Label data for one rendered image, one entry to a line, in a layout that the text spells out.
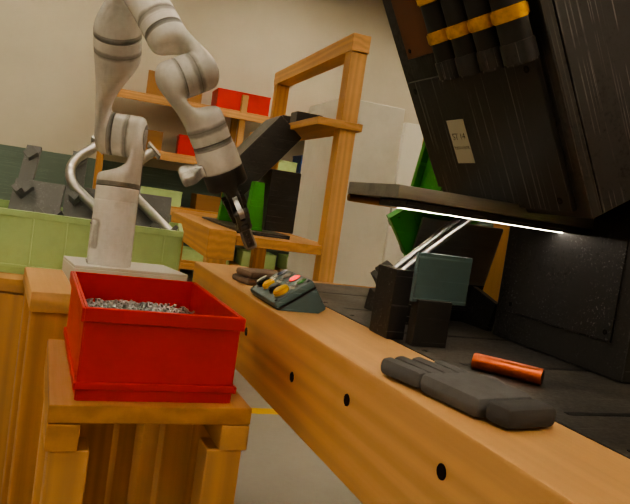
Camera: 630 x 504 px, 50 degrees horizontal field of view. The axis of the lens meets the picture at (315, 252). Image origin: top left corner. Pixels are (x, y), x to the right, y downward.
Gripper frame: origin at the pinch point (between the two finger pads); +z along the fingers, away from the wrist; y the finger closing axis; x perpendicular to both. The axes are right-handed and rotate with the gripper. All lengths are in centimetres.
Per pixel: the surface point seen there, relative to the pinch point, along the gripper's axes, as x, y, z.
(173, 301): 16.6, -6.6, 3.4
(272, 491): 18, 91, 127
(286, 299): -1.4, -14.7, 7.7
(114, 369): 24.6, -37.7, -3.1
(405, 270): -18.5, -29.6, 3.9
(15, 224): 51, 68, -5
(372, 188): -16.9, -30.2, -10.4
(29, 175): 49, 103, -11
